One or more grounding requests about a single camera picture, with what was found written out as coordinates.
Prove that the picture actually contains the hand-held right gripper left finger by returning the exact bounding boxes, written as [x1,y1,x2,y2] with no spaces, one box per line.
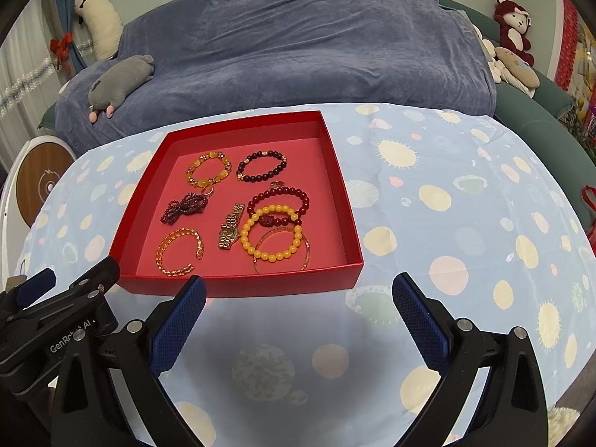
[50,275,208,447]

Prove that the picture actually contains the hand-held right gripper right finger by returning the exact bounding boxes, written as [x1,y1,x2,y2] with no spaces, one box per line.
[392,272,550,447]

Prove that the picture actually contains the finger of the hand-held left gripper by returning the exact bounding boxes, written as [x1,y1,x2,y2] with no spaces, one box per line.
[0,269,57,322]
[0,257,121,368]

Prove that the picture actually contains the gold chain bracelet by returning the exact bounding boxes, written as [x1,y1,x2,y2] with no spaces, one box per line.
[156,226,206,278]

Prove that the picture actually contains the gold wrist watch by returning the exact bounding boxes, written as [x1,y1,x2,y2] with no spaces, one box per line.
[216,202,246,251]

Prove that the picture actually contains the yellow bead bracelet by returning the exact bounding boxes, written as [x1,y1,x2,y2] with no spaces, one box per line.
[240,203,303,262]

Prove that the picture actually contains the thin gold bangle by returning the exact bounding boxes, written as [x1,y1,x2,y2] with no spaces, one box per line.
[253,226,312,273]

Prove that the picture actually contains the red cardboard box tray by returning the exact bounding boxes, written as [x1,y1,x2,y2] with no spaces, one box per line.
[108,110,365,298]

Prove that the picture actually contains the white round wooden-top device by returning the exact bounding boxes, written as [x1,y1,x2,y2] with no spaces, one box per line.
[0,137,75,261]

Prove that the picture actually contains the light blue printed tablecloth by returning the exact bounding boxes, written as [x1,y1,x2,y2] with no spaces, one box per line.
[14,101,596,447]

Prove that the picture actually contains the cream fluffy rug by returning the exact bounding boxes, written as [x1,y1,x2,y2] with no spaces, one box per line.
[545,405,583,447]

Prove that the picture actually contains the white curtain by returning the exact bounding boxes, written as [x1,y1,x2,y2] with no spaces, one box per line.
[0,0,70,168]

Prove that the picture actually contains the grey plush toy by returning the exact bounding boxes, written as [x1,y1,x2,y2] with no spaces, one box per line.
[88,54,155,122]

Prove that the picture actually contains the blue curtain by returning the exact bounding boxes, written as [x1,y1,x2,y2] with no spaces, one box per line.
[51,0,90,75]

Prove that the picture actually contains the green sofa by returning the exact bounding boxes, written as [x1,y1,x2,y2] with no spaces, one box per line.
[438,0,596,224]

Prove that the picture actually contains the red bow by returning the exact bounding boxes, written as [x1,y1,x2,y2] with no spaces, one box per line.
[50,32,74,72]

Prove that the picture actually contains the white alpaca plush toy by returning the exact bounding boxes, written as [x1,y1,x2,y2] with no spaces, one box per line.
[74,0,123,61]

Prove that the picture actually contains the cream plush toy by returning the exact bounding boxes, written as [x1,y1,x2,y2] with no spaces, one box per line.
[472,23,506,85]

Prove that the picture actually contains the cookie shaped plush pillow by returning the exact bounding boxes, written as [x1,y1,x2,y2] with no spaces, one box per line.
[494,45,541,89]

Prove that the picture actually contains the colourful decorations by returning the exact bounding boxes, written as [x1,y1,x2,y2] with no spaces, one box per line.
[565,23,596,150]

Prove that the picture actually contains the blue grey blanket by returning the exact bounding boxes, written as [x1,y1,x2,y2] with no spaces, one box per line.
[55,0,497,153]

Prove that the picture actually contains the red monkey plush toy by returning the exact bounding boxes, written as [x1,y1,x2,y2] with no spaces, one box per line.
[494,0,535,67]

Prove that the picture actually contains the twisted garnet bead bracelet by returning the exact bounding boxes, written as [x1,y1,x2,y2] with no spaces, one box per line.
[161,192,209,224]

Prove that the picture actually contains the amber bead bracelet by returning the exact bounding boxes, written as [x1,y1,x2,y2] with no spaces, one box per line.
[185,150,232,189]

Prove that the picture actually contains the red bead bracelet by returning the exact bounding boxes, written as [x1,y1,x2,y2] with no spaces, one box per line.
[246,186,311,229]

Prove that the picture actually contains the dark maroon bead bracelet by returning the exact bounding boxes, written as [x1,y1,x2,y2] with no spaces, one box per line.
[235,149,288,183]

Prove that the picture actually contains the red wall banner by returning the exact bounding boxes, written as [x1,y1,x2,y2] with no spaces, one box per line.
[554,0,580,91]

